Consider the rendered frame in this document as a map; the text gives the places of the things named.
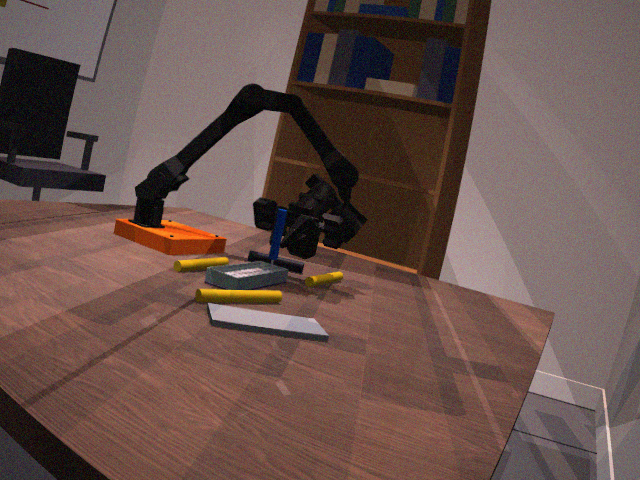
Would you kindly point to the white flat rectangular slab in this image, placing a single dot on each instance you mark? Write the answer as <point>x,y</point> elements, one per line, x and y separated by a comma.
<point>265,322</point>

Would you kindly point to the blue stylus with grey tip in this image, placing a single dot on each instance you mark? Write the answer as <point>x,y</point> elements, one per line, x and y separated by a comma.
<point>277,235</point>

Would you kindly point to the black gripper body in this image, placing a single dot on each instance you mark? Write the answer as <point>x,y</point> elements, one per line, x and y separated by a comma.
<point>309,204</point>

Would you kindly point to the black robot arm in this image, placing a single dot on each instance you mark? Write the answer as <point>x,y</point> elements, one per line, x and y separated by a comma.
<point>252,99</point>

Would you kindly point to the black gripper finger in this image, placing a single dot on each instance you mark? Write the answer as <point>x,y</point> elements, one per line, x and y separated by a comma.
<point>302,230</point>
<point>274,215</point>

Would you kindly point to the grey keyboard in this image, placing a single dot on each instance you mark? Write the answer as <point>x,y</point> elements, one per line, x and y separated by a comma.
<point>245,276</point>

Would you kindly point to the dark grey cylinder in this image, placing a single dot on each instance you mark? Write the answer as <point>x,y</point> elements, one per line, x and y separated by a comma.
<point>294,266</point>

